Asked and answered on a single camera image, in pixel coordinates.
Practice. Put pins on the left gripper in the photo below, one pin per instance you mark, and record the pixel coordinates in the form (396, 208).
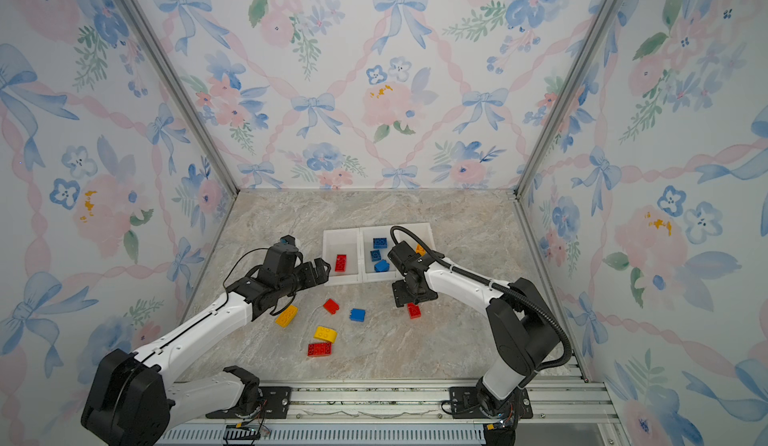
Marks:
(312, 278)

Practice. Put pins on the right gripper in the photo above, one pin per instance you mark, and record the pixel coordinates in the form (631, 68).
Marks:
(400, 297)

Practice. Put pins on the white three-compartment bin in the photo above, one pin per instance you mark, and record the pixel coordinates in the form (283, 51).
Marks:
(356, 243)

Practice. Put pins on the long red lego brick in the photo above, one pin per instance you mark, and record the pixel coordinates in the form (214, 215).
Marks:
(340, 263)

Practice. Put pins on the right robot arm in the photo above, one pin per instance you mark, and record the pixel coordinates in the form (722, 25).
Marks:
(527, 337)

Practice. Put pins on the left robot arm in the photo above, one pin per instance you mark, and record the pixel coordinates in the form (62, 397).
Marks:
(136, 396)

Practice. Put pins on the red lego brick right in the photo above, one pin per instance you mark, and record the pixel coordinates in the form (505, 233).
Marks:
(413, 311)

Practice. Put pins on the long yellow lego brick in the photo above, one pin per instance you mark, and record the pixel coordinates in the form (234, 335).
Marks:
(285, 318)

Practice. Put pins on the small red lego brick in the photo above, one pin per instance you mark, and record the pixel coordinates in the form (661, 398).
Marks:
(331, 306)

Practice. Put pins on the red lego brick front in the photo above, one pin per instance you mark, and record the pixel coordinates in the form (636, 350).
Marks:
(319, 349)

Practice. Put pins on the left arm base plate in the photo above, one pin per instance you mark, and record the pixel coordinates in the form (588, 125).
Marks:
(272, 402)

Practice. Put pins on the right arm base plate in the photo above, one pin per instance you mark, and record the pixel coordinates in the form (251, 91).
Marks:
(477, 403)

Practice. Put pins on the aluminium mounting rail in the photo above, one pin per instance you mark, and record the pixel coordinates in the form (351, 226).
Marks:
(408, 413)

